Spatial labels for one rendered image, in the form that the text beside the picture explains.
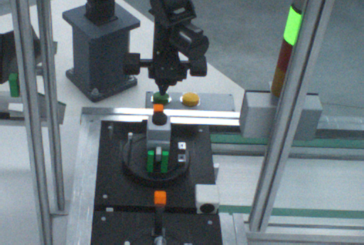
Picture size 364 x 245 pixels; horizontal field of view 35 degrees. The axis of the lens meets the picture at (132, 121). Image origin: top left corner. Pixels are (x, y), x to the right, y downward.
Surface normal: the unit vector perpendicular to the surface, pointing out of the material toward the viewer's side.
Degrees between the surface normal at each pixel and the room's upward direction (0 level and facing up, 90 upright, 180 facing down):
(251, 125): 90
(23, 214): 0
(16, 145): 0
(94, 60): 90
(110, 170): 0
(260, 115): 90
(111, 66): 90
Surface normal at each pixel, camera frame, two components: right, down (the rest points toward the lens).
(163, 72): 0.04, -0.45
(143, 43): 0.03, -0.75
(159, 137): -0.01, 0.66
